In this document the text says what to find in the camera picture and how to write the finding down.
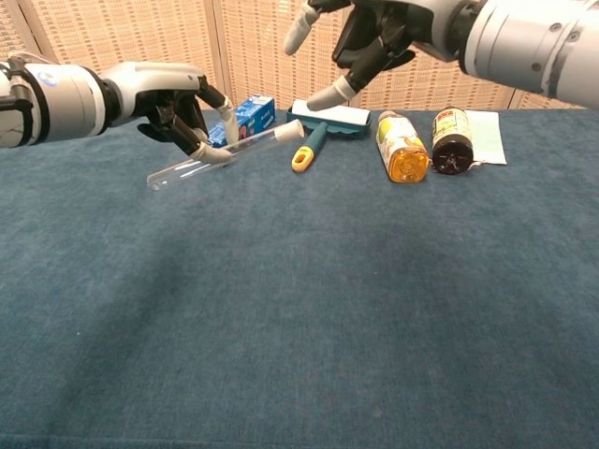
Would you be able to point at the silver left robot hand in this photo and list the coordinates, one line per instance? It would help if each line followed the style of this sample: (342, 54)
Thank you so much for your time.
(150, 82)

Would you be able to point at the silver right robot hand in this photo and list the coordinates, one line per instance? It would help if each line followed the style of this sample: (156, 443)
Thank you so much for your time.
(374, 37)

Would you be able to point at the transparent glass test tube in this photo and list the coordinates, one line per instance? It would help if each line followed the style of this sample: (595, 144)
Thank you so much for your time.
(252, 142)

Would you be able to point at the white rubber stopper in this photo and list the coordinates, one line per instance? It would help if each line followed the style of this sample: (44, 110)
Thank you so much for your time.
(290, 130)

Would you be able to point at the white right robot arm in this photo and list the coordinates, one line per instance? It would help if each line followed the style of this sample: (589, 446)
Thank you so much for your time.
(529, 42)

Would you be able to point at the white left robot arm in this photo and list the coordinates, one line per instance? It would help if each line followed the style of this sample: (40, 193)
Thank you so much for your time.
(61, 103)

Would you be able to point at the green lint roller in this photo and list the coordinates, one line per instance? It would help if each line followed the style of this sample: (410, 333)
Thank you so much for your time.
(346, 119)

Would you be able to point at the blue toothpaste box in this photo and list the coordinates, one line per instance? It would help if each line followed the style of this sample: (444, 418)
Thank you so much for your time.
(255, 114)

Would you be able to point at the yellow tea bottle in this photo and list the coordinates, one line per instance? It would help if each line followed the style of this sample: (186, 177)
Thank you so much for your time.
(404, 154)

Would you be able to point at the dark sauce bottle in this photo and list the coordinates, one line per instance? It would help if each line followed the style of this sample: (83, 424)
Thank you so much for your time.
(451, 140)

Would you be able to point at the white light-blue flat packet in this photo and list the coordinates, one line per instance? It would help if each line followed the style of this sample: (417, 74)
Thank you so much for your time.
(489, 135)

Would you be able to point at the blue table cloth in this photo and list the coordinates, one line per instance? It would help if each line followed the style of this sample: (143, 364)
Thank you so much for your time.
(299, 304)

